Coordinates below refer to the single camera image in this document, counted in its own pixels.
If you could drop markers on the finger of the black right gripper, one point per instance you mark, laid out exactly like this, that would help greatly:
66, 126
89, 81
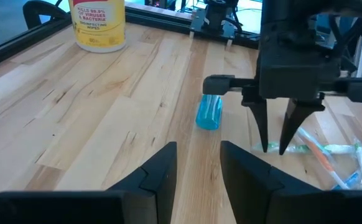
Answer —
258, 115
296, 118

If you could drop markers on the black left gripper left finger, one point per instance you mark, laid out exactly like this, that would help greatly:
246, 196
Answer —
75, 208

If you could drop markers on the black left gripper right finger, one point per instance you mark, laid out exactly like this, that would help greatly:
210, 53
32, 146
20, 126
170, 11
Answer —
293, 208

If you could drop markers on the blue mouthwash bottle white cap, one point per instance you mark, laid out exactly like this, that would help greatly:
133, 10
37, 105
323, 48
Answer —
209, 115

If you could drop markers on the blue toothbrush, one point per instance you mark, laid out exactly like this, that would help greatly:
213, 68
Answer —
347, 182

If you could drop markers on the yellow Lysol wipes canister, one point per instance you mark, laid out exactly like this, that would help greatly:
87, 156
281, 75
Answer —
100, 28

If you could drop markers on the black office chair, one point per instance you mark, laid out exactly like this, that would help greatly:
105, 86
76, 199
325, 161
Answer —
41, 5

